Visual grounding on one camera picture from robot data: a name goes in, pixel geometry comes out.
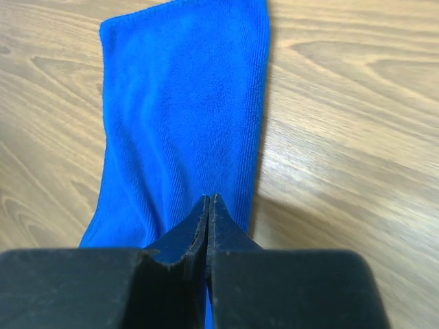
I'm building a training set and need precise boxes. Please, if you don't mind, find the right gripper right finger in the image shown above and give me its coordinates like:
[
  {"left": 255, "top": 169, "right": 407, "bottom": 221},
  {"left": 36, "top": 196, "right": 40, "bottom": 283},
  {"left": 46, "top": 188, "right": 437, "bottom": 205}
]
[{"left": 206, "top": 194, "right": 262, "bottom": 256}]

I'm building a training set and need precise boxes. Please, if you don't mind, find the blue towel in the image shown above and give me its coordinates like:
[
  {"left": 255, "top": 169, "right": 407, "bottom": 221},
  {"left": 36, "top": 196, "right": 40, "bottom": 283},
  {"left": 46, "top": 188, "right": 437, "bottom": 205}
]
[{"left": 78, "top": 0, "right": 272, "bottom": 329}]

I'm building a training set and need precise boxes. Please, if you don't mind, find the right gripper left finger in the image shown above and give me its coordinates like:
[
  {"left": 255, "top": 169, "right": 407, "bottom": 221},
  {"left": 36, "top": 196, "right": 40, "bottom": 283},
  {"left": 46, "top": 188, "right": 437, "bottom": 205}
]
[{"left": 142, "top": 193, "right": 211, "bottom": 285}]

